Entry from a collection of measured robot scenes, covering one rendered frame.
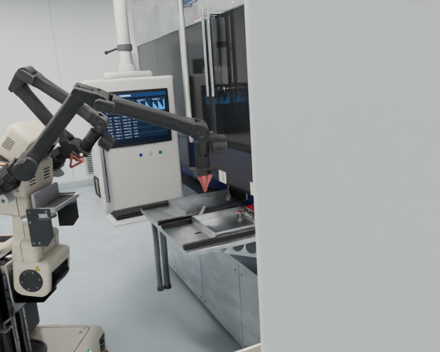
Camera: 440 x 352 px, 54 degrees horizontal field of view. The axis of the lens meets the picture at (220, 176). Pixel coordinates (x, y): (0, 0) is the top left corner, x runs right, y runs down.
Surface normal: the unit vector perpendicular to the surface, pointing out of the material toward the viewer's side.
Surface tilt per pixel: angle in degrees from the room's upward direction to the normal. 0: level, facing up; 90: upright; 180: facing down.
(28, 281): 90
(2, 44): 90
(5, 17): 90
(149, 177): 90
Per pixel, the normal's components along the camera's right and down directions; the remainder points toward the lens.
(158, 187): 0.47, 0.16
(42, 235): -0.08, 0.22
